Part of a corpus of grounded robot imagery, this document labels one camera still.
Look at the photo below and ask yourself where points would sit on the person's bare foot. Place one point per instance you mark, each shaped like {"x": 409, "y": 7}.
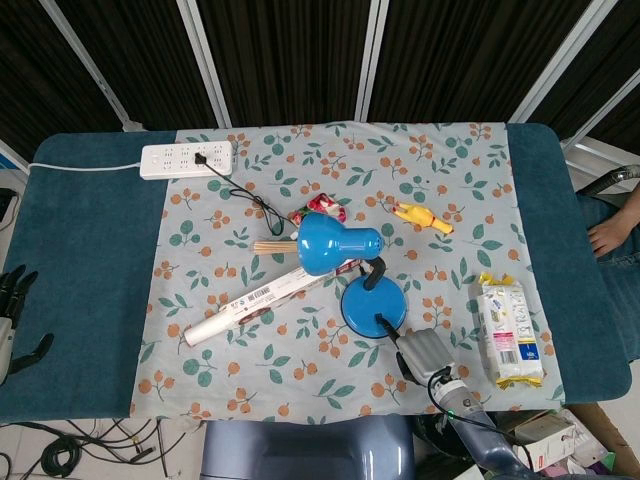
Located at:
{"x": 612, "y": 235}

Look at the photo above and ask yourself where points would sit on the white power strip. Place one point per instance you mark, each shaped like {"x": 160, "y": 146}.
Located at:
{"x": 187, "y": 160}

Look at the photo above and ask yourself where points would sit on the blue desk lamp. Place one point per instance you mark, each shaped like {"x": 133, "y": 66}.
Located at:
{"x": 345, "y": 270}

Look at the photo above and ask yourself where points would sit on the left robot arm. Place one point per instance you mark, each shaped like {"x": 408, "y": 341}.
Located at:
{"x": 5, "y": 345}

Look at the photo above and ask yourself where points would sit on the bundle of wooden sticks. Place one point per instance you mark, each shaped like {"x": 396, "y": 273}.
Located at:
{"x": 275, "y": 247}

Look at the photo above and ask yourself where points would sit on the floral patterned tablecloth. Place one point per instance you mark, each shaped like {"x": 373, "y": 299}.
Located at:
{"x": 320, "y": 375}

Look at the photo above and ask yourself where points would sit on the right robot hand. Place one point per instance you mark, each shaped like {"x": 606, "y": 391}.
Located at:
{"x": 422, "y": 353}

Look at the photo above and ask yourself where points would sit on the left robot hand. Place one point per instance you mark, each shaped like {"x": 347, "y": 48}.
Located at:
{"x": 17, "y": 300}

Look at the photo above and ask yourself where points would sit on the teal table cover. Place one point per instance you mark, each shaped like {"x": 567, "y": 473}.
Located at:
{"x": 85, "y": 280}

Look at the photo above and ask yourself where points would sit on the red floral wrapped item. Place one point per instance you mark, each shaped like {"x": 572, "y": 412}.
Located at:
{"x": 325, "y": 207}

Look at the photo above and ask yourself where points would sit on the white snack package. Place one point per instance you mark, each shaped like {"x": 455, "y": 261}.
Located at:
{"x": 507, "y": 332}

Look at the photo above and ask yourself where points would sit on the blue robot torso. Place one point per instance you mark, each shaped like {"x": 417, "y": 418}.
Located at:
{"x": 305, "y": 450}

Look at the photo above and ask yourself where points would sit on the yellow rubber chicken toy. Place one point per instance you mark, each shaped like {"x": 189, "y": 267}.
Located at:
{"x": 422, "y": 216}

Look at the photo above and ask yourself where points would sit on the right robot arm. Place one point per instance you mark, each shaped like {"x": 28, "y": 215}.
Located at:
{"x": 475, "y": 425}

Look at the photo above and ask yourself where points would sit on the long white foil box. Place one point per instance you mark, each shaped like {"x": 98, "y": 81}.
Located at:
{"x": 250, "y": 305}

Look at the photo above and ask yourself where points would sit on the cardboard box with items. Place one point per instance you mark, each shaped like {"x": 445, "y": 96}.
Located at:
{"x": 555, "y": 440}

